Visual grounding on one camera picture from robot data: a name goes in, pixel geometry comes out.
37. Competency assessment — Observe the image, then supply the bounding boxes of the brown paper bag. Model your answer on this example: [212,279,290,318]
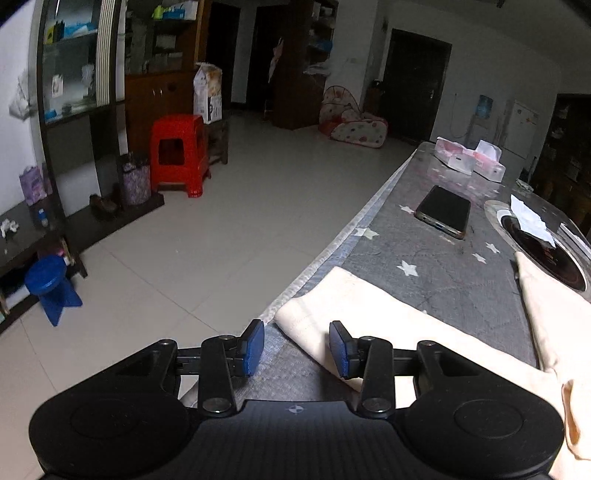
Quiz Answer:
[193,62,222,124]

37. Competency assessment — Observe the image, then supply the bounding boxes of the white pink open box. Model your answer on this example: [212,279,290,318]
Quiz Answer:
[434,137,476,176]

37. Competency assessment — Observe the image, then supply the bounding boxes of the water dispenser with blue bottle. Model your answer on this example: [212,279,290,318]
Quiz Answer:
[466,95,494,149]

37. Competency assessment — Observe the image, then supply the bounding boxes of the white paper tissue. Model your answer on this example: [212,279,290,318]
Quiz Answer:
[510,195,556,248]

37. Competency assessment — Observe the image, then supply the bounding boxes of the cream white garment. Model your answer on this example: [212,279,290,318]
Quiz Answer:
[276,253,590,465]

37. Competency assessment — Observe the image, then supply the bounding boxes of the polka dot play tent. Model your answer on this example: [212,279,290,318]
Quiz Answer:
[318,86,388,149]

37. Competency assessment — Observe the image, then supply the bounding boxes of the pink tissue box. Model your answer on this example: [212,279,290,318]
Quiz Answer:
[473,140,506,183]

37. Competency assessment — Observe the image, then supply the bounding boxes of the red plastic stool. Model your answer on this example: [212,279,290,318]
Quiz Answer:
[149,114,211,198]

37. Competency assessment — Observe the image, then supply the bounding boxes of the white refrigerator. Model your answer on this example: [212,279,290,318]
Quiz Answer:
[500,100,539,178]

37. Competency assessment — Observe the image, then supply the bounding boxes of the dark wooden door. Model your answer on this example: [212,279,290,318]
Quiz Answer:
[381,29,452,144]

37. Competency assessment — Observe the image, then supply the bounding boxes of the purple patterned bin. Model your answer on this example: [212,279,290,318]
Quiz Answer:
[122,162,151,206]

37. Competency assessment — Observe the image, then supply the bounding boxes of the blue plastic stool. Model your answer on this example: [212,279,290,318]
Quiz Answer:
[24,254,83,327]

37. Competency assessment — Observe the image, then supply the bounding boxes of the white remote control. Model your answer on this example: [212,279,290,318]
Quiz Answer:
[559,223,591,258]

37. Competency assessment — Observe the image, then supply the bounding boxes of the dark display cabinet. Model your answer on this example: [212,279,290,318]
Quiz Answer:
[30,0,124,216]

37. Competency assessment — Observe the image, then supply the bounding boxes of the black smartphone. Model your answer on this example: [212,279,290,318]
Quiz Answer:
[414,185,472,240]

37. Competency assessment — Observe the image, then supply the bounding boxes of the round black induction hob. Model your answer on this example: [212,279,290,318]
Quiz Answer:
[484,200,590,301]

